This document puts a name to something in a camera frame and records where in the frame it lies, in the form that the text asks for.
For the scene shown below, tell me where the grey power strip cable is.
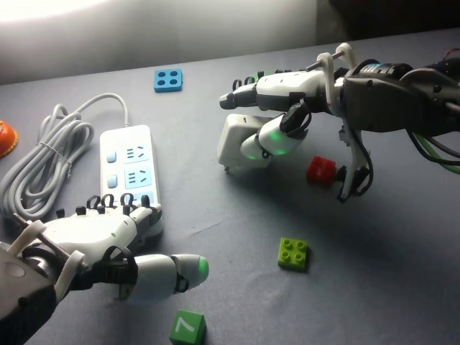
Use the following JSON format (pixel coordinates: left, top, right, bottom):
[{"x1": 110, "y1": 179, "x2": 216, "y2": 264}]
[{"x1": 0, "y1": 92, "x2": 130, "y2": 221}]

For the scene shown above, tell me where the red studded brick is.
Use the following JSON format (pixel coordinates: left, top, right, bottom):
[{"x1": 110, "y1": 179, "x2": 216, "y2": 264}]
[{"x1": 306, "y1": 155, "x2": 338, "y2": 186}]

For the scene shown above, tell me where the orange toy fruit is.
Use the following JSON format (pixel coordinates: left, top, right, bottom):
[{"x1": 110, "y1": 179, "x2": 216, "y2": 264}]
[{"x1": 0, "y1": 121, "x2": 18, "y2": 160}]

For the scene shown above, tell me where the grey table cloth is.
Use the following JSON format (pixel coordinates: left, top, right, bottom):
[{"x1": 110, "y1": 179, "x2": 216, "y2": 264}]
[{"x1": 0, "y1": 27, "x2": 460, "y2": 345}]

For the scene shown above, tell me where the white charger adapter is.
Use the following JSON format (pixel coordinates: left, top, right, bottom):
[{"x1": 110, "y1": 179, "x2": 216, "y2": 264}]
[{"x1": 216, "y1": 114, "x2": 274, "y2": 176}]

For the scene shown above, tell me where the blue four-hole block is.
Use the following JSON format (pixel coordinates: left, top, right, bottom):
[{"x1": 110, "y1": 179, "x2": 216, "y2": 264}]
[{"x1": 154, "y1": 68, "x2": 184, "y2": 93}]

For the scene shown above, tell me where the lime green studded brick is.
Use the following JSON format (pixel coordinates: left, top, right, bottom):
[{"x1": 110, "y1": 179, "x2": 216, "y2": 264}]
[{"x1": 277, "y1": 236, "x2": 310, "y2": 273}]

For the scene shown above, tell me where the green number seven cube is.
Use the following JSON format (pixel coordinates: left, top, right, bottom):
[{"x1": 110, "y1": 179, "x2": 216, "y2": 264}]
[{"x1": 168, "y1": 308, "x2": 207, "y2": 345}]

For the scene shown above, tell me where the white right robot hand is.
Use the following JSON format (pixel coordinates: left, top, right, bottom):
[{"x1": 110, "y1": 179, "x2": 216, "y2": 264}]
[{"x1": 218, "y1": 70, "x2": 326, "y2": 170}]

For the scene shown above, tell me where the white power strip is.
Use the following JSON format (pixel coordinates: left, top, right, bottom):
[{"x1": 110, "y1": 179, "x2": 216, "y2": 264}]
[{"x1": 99, "y1": 124, "x2": 165, "y2": 245}]

